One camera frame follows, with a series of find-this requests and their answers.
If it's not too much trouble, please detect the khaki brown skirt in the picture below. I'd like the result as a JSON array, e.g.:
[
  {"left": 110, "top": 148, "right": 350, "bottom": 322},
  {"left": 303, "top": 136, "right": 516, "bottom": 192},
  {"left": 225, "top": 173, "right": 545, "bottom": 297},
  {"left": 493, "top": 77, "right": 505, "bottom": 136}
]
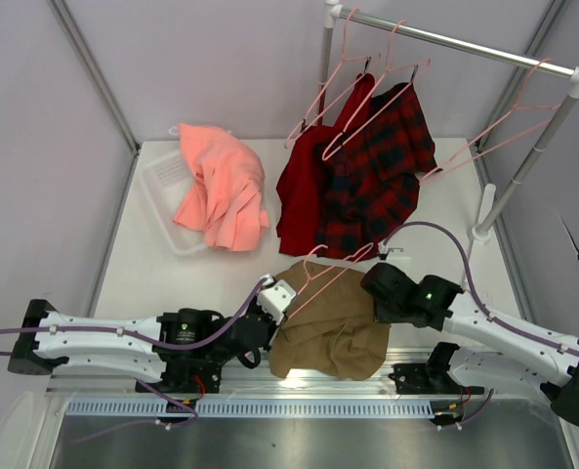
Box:
[{"left": 269, "top": 262, "right": 390, "bottom": 380}]

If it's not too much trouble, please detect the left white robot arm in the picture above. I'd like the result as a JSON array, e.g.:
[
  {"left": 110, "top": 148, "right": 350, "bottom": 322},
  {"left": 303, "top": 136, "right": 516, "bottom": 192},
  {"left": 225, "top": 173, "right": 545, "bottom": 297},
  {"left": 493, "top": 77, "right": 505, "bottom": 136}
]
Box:
[{"left": 7, "top": 299, "right": 279, "bottom": 394}]

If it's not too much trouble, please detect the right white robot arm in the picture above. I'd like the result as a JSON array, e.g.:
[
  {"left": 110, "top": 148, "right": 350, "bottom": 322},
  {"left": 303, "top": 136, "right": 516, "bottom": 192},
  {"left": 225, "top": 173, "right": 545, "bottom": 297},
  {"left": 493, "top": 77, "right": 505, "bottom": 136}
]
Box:
[{"left": 361, "top": 263, "right": 579, "bottom": 427}]

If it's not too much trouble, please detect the red black plaid skirt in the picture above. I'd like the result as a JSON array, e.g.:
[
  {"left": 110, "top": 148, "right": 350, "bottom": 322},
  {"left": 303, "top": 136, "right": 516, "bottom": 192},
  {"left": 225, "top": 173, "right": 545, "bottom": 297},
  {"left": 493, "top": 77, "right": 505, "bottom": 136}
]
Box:
[{"left": 316, "top": 82, "right": 436, "bottom": 259}]

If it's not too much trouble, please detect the salmon pink skirt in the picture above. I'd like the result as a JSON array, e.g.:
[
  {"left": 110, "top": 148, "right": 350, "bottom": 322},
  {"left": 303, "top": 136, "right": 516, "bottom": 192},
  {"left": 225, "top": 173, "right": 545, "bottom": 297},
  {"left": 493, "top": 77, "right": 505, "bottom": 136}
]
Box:
[{"left": 173, "top": 123, "right": 269, "bottom": 252}]

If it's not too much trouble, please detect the plain red skirt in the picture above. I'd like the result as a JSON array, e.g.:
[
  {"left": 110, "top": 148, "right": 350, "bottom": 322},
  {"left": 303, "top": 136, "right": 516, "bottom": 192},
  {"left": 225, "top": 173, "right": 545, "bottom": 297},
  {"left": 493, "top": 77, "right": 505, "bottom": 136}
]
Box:
[{"left": 276, "top": 73, "right": 375, "bottom": 256}]

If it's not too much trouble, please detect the pink hanger with plaid skirt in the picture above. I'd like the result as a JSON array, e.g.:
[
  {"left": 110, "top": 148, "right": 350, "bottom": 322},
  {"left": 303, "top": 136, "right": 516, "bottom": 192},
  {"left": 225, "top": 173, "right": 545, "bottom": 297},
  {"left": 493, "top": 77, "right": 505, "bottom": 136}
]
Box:
[{"left": 320, "top": 19, "right": 433, "bottom": 162}]

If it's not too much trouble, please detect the pink hanger with red skirt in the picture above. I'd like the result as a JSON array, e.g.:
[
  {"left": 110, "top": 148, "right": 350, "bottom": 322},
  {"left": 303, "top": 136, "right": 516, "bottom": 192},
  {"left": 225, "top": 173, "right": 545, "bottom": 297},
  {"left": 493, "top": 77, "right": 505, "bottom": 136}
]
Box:
[{"left": 283, "top": 8, "right": 383, "bottom": 150}]

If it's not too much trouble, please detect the white plastic basket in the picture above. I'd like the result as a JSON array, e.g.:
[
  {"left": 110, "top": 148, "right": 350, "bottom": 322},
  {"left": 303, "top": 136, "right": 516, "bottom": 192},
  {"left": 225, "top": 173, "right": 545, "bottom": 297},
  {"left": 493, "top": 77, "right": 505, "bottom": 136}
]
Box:
[{"left": 140, "top": 140, "right": 207, "bottom": 257}]

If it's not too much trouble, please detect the metal clothes rack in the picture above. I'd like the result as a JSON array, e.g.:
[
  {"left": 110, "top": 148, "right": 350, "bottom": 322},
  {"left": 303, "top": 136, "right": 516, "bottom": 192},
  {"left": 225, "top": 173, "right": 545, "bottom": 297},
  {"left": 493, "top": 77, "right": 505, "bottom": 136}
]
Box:
[{"left": 317, "top": 0, "right": 579, "bottom": 243}]

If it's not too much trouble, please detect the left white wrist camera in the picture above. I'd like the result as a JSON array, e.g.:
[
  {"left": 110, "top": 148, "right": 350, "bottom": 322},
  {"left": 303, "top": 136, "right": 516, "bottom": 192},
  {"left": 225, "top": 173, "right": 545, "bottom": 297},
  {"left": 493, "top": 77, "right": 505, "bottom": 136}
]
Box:
[{"left": 256, "top": 275, "right": 297, "bottom": 323}]

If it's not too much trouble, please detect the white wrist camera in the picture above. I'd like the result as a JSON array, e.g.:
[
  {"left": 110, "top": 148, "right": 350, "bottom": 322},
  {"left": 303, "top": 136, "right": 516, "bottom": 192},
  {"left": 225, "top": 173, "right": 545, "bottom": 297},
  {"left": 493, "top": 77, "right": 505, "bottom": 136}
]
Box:
[
  {"left": 378, "top": 243, "right": 412, "bottom": 270},
  {"left": 256, "top": 275, "right": 297, "bottom": 323}
]

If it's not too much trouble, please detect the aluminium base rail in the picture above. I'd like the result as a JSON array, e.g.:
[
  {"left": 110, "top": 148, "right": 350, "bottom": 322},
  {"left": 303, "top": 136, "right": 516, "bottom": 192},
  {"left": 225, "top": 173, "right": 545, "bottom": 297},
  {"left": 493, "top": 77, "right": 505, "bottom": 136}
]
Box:
[{"left": 44, "top": 345, "right": 519, "bottom": 400}]

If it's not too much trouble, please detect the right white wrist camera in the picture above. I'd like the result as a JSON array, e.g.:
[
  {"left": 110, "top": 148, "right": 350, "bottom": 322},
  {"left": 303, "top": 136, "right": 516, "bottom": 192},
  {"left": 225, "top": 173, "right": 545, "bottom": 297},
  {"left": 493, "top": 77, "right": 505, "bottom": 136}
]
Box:
[{"left": 378, "top": 243, "right": 412, "bottom": 270}]

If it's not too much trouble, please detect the white slotted cable duct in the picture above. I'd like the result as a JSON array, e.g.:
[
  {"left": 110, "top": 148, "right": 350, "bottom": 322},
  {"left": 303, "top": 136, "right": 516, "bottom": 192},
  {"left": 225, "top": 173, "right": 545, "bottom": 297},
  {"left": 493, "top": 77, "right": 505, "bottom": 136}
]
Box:
[{"left": 65, "top": 398, "right": 434, "bottom": 419}]

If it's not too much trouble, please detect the pink empty wire hanger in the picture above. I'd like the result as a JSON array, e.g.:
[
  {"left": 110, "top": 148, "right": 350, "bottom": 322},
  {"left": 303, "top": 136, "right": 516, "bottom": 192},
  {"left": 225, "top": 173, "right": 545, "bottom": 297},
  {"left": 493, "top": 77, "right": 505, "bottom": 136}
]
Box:
[{"left": 420, "top": 58, "right": 563, "bottom": 183}]

